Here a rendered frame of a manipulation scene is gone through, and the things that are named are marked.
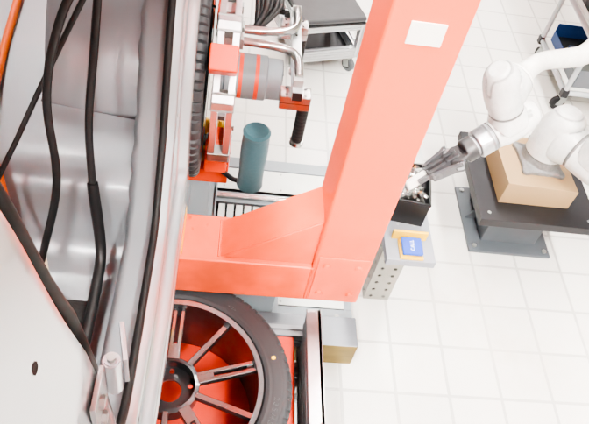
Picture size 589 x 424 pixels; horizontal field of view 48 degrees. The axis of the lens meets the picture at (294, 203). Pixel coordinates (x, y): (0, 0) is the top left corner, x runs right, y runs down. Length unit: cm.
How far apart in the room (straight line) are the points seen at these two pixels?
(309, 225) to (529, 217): 127
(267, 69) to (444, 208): 133
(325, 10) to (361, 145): 200
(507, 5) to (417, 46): 333
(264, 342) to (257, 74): 79
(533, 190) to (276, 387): 140
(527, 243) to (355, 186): 162
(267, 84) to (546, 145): 119
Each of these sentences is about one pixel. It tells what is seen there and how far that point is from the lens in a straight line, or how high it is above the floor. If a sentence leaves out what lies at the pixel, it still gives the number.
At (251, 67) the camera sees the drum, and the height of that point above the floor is 91.
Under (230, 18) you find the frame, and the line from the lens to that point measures 186.
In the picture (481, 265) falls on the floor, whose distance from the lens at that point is 294.
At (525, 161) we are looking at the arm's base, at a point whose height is 43.
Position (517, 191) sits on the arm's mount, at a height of 37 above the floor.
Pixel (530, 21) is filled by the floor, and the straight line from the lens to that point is 457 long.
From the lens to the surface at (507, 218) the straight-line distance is 273.
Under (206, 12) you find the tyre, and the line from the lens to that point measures 182.
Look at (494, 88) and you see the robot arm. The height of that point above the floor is 109.
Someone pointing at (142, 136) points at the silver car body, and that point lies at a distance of 152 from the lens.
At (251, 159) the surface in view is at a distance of 211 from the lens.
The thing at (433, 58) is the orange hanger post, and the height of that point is 142.
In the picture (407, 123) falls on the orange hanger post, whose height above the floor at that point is 124.
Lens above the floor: 216
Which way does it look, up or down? 49 degrees down
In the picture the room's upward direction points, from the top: 13 degrees clockwise
